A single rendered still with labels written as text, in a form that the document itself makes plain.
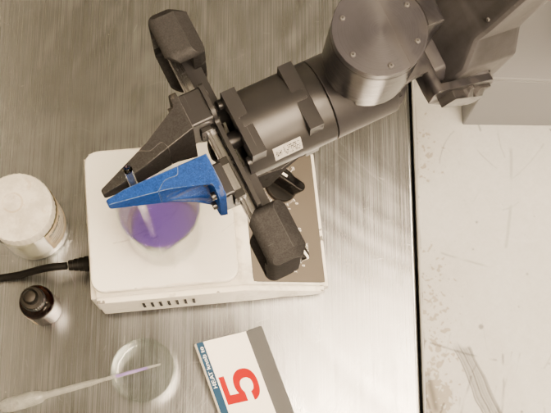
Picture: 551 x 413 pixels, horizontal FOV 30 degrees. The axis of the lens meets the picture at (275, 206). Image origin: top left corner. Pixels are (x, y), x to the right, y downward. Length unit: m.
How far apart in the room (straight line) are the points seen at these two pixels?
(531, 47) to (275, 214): 0.34
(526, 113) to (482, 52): 0.29
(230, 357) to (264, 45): 0.30
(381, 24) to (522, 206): 0.40
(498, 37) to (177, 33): 0.21
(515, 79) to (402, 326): 0.24
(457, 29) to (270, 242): 0.18
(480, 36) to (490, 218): 0.33
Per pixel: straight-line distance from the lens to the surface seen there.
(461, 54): 0.67
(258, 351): 0.91
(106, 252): 0.84
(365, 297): 0.93
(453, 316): 0.94
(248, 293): 0.87
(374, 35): 0.60
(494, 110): 0.95
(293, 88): 0.67
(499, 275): 0.95
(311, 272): 0.89
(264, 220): 0.64
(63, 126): 0.97
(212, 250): 0.84
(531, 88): 0.91
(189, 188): 0.66
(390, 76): 0.60
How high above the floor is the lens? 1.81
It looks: 75 degrees down
